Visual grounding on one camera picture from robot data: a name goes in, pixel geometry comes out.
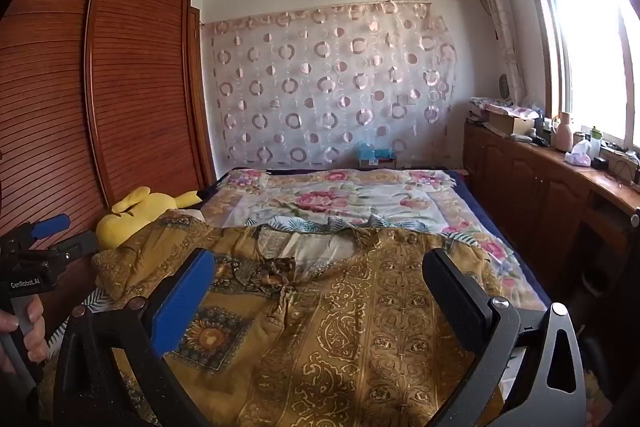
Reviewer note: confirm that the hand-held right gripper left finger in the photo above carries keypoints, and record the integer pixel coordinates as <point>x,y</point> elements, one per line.
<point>182,302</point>

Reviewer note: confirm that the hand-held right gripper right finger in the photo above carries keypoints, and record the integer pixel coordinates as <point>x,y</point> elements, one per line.
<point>457,302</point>

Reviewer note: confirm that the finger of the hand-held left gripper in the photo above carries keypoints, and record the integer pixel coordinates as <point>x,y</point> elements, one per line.
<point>50,226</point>
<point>75,247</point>

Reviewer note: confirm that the mustard patterned shirt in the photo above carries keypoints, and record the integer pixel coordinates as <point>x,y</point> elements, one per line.
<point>350,332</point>

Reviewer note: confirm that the person's left hand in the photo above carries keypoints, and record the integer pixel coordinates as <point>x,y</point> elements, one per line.
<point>36,332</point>

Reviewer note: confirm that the yellow plush toy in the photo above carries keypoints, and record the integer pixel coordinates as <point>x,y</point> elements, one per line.
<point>135,212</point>

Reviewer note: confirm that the navy blue bed sheet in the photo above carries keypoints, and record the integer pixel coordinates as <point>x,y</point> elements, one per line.
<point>531,287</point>

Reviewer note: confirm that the long wooden cabinet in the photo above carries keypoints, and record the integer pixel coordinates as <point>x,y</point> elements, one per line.
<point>525,197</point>

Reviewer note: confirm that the brown wooden wardrobe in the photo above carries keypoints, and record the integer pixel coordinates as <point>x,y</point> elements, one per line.
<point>100,82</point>

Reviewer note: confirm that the blue tissue box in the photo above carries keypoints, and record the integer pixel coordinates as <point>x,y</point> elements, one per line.
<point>375,154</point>

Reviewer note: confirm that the floral blanket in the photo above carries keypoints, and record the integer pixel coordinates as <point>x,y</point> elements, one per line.
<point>325,197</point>

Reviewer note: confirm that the cardboard box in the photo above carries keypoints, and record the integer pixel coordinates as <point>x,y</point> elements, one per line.
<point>510,123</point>

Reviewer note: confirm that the white tissue pack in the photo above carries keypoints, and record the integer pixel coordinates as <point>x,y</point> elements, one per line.
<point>579,154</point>

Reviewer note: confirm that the pink thermos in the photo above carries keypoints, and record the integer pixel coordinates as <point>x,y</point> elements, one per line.
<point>563,134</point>

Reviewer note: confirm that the folded floral cloth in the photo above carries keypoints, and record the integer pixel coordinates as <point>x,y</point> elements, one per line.
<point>500,108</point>

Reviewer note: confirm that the green capped bottle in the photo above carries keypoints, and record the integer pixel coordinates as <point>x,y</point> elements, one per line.
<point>595,142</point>

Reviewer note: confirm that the circle pattern sheer curtain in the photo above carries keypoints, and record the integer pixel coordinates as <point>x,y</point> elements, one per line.
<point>325,82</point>

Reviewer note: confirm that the pale window curtain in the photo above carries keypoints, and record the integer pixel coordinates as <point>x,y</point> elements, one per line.
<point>502,22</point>

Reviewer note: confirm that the wooden framed window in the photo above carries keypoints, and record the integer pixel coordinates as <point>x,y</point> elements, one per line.
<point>590,47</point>

